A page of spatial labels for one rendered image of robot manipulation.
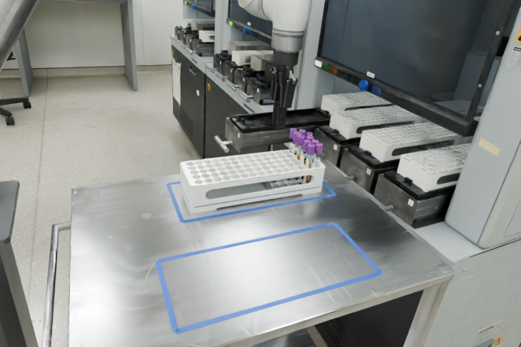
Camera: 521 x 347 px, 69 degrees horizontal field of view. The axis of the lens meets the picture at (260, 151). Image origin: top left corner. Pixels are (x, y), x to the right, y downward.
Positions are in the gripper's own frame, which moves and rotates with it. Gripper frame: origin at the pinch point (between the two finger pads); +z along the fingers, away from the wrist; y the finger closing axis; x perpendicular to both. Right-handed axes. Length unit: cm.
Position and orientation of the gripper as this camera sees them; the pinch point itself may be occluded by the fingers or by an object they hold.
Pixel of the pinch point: (279, 115)
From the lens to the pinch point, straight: 119.6
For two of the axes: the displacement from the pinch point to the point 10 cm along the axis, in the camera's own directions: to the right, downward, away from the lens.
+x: -9.0, 1.2, -4.1
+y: -4.2, -4.3, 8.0
